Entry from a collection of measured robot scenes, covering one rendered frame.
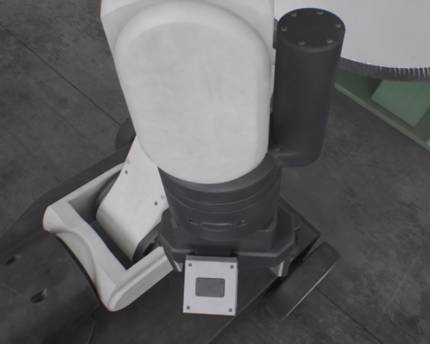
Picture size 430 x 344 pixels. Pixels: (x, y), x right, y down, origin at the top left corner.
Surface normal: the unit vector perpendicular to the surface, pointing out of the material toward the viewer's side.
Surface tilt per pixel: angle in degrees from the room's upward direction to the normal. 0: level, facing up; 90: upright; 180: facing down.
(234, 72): 91
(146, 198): 66
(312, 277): 18
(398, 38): 90
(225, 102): 91
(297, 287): 36
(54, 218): 58
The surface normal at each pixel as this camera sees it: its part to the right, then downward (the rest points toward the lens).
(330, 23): -0.04, -0.59
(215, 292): -0.07, -0.11
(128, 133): -0.40, 0.01
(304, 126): 0.01, 0.81
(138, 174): -0.58, 0.22
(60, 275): 0.44, -0.25
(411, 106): -0.64, 0.55
